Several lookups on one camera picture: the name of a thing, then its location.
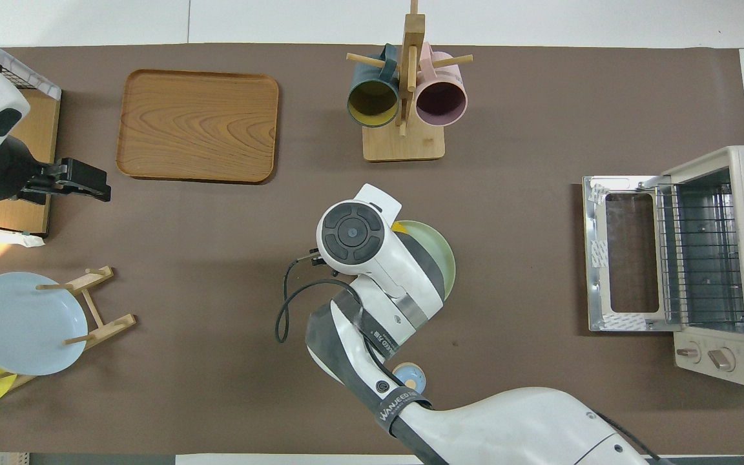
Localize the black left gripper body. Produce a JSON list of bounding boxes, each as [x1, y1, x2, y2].
[[20, 157, 109, 194]]

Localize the mint green plate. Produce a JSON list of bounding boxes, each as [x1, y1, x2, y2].
[[398, 220, 457, 304]]

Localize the brown wooden tray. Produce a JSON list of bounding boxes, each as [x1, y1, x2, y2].
[[116, 69, 280, 185]]

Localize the light blue plate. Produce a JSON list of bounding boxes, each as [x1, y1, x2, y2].
[[0, 272, 88, 377]]

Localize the wooden plate rack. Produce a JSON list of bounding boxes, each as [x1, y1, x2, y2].
[[0, 265, 138, 391]]

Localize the brown table mat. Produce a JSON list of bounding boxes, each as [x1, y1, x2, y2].
[[0, 43, 744, 456]]

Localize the dark teal mug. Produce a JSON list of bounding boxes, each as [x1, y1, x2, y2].
[[346, 44, 401, 129]]

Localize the wooden mug rack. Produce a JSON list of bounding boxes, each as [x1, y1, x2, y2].
[[346, 0, 474, 162]]

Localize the pink mug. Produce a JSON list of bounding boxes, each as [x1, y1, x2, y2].
[[415, 43, 469, 128]]

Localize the wooden wire frame shelf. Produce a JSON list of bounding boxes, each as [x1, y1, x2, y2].
[[0, 25, 63, 249]]

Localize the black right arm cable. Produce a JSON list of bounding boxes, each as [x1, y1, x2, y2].
[[275, 255, 347, 344]]

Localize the metal wire oven rack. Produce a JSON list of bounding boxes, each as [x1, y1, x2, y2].
[[656, 183, 744, 326]]

